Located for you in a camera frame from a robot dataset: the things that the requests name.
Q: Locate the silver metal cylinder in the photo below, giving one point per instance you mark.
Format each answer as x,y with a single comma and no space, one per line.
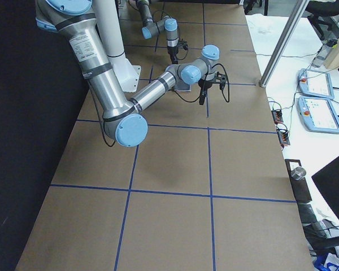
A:
298,173

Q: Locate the black office chair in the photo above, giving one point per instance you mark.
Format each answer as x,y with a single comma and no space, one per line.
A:
323,9

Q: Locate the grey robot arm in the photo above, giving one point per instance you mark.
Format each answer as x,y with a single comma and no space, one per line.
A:
93,31
167,25

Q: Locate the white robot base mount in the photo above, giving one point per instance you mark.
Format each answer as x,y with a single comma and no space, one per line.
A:
110,35

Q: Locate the upper orange black connector box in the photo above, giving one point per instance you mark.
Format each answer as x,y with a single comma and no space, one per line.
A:
277,116

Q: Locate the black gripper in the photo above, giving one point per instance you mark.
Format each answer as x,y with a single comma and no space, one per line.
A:
204,83
172,51

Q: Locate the orange black connector box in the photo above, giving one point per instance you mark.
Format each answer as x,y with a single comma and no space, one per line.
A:
283,136
277,116

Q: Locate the white side table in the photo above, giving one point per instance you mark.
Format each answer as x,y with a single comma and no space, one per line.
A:
314,150

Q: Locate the lower teach pendant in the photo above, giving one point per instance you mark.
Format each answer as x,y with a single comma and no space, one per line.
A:
318,115

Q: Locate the lower orange black connector box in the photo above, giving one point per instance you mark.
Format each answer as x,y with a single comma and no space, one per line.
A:
283,136

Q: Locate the black flat plate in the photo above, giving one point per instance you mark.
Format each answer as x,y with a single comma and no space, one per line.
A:
300,188

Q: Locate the pink towel with white edge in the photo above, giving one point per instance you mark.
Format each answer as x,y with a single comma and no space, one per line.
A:
181,86

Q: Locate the upper teach pendant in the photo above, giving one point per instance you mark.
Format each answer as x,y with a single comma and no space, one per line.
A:
315,83

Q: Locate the teach pendant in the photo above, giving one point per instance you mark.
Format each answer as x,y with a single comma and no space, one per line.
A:
315,83
318,115

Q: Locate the aluminium frame post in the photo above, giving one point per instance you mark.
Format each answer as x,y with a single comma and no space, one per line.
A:
285,36

